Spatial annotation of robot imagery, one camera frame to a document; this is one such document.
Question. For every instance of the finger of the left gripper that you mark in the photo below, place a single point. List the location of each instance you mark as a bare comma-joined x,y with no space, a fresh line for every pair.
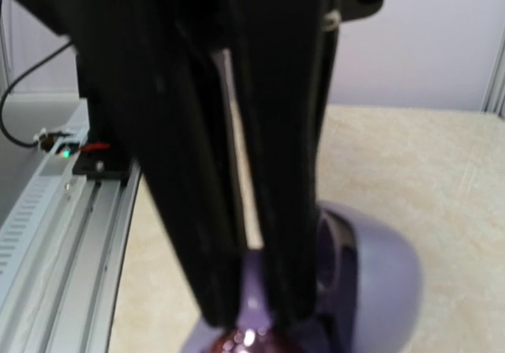
162,93
282,138

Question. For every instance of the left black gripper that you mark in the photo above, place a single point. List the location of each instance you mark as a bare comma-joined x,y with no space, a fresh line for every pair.
197,9

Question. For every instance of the purple earbud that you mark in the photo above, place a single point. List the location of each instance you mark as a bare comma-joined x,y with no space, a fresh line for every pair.
261,339

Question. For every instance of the blue-grey earbud charging case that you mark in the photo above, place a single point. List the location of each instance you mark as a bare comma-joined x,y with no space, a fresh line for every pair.
369,289

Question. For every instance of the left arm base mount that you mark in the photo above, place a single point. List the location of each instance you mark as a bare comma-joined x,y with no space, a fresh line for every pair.
102,156

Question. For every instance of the front aluminium rail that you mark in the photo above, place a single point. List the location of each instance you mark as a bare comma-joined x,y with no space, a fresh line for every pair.
62,251

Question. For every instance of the left aluminium frame post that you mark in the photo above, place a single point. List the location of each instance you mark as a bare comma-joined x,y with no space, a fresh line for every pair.
493,100

